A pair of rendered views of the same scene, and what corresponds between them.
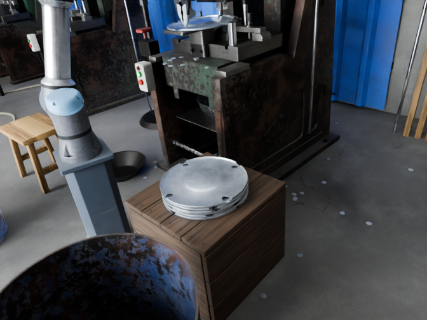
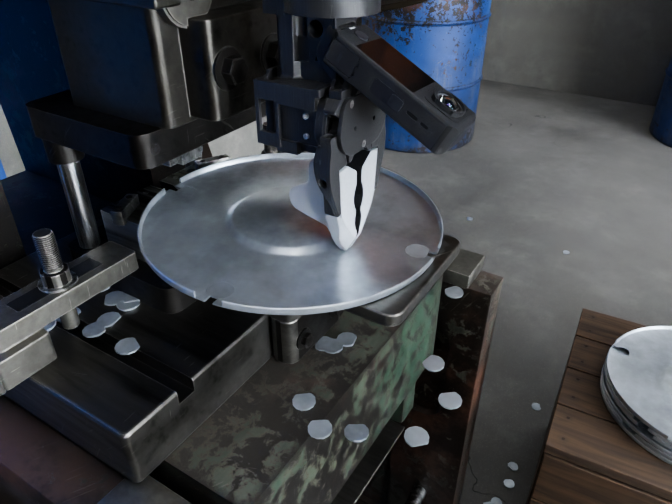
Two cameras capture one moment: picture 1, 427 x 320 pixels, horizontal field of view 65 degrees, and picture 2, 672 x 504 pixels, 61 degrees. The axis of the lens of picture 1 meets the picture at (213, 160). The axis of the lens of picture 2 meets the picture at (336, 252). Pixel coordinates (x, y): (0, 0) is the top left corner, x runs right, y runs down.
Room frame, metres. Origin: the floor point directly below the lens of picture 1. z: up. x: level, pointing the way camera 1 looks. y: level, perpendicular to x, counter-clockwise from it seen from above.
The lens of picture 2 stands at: (1.67, 0.47, 1.06)
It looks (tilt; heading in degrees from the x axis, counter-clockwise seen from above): 33 degrees down; 252
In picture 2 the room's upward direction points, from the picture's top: straight up
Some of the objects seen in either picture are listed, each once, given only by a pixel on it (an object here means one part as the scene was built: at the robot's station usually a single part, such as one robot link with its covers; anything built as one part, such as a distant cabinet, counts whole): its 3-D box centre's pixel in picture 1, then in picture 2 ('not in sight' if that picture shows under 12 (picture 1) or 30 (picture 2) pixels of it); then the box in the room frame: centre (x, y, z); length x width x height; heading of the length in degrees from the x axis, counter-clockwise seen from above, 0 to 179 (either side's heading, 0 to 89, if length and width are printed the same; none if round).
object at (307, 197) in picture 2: (185, 14); (319, 204); (1.55, 0.05, 0.83); 0.06 x 0.03 x 0.09; 130
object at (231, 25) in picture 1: (232, 33); not in sight; (1.45, -0.13, 0.75); 0.03 x 0.03 x 0.10; 40
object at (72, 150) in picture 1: (77, 141); not in sight; (1.11, 0.48, 0.50); 0.15 x 0.15 x 0.10
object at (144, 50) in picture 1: (150, 58); not in sight; (1.75, 0.26, 0.62); 0.10 x 0.06 x 0.20; 40
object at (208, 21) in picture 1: (200, 22); (293, 217); (1.56, -0.01, 0.79); 0.29 x 0.29 x 0.01
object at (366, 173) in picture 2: (190, 14); (338, 191); (1.53, 0.03, 0.83); 0.06 x 0.03 x 0.09; 130
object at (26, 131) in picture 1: (41, 152); not in sight; (1.74, 0.98, 0.16); 0.34 x 0.24 x 0.34; 46
